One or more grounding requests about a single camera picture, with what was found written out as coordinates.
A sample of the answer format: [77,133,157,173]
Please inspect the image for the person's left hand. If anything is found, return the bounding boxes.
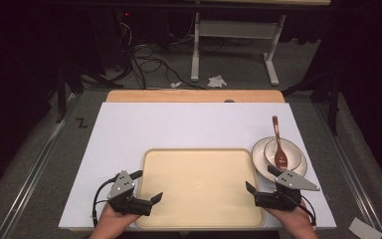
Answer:
[95,202,141,234]

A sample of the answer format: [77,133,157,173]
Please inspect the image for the wooden table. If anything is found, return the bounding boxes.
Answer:
[105,89,287,104]

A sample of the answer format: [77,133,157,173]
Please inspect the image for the black metal stand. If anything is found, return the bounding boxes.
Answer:
[55,62,107,124]
[281,70,343,136]

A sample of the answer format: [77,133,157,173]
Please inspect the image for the black floor cable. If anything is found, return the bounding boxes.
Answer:
[130,43,208,91]

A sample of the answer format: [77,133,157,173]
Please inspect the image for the brown wooden spoon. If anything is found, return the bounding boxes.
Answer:
[272,115,289,169]

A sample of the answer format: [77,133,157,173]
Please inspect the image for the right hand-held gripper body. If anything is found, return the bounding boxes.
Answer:
[253,170,321,212]

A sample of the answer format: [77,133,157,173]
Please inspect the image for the white bowl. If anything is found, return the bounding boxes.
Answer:
[264,137,303,172]

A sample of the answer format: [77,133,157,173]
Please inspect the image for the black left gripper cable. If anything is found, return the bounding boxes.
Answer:
[92,175,119,229]

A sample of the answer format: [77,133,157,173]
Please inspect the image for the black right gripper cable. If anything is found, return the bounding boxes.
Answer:
[285,192,318,228]

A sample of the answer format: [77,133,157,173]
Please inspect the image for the metal floor rail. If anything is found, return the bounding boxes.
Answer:
[0,95,82,239]
[310,102,382,239]

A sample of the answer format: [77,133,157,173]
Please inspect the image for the white round plate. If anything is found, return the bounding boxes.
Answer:
[251,135,308,183]

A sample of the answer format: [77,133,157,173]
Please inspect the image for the person's right hand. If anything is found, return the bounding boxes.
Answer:
[267,198,316,233]

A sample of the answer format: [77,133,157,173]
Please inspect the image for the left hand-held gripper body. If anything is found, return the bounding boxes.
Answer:
[106,169,154,217]

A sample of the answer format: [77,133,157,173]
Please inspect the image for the white metal desk frame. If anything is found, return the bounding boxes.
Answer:
[190,11,287,88]

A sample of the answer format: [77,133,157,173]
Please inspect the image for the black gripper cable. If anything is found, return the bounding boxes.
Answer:
[92,175,119,229]
[285,192,318,228]

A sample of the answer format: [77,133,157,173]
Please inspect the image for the flat white paper sheet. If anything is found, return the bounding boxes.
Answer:
[347,216,382,239]

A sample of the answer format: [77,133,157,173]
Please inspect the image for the beige plastic tray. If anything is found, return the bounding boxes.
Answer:
[134,147,266,230]

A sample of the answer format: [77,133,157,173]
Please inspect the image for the large crumpled white paper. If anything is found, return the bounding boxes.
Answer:
[207,75,229,90]

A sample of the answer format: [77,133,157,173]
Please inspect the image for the white table board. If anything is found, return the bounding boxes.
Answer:
[58,102,338,231]

